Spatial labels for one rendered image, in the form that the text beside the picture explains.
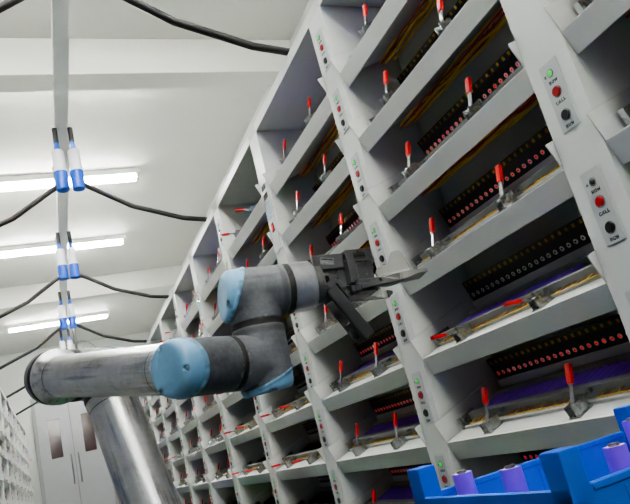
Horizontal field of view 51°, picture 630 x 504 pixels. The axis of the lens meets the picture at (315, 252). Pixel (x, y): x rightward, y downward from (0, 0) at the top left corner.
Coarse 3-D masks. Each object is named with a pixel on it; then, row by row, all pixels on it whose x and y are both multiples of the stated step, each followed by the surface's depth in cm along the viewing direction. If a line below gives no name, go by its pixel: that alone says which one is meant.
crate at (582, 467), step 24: (624, 408) 72; (624, 432) 73; (552, 456) 45; (576, 456) 45; (600, 456) 70; (432, 480) 60; (480, 480) 63; (528, 480) 66; (552, 480) 45; (576, 480) 44; (600, 480) 45; (624, 480) 46
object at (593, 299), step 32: (576, 256) 130; (512, 288) 149; (576, 288) 115; (608, 288) 103; (448, 320) 162; (512, 320) 125; (544, 320) 117; (576, 320) 111; (448, 352) 146; (480, 352) 137
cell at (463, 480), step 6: (456, 474) 60; (462, 474) 59; (468, 474) 59; (456, 480) 59; (462, 480) 59; (468, 480) 59; (474, 480) 59; (456, 486) 59; (462, 486) 59; (468, 486) 59; (474, 486) 59; (462, 492) 59; (468, 492) 59; (474, 492) 59
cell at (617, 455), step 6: (612, 444) 51; (618, 444) 51; (624, 444) 50; (606, 450) 51; (612, 450) 50; (618, 450) 50; (624, 450) 50; (606, 456) 51; (612, 456) 50; (618, 456) 50; (624, 456) 50; (612, 462) 50; (618, 462) 50; (624, 462) 50; (612, 468) 50; (618, 468) 50; (624, 468) 50
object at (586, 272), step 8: (576, 272) 114; (584, 272) 113; (592, 272) 111; (560, 280) 118; (568, 280) 116; (576, 280) 115; (552, 288) 120; (560, 288) 118; (520, 296) 130; (528, 296) 126; (520, 304) 129; (528, 304) 127; (488, 312) 138; (496, 312) 136; (504, 312) 133; (512, 312) 129; (472, 320) 143; (480, 320) 141; (488, 320) 138; (472, 328) 144; (448, 336) 153
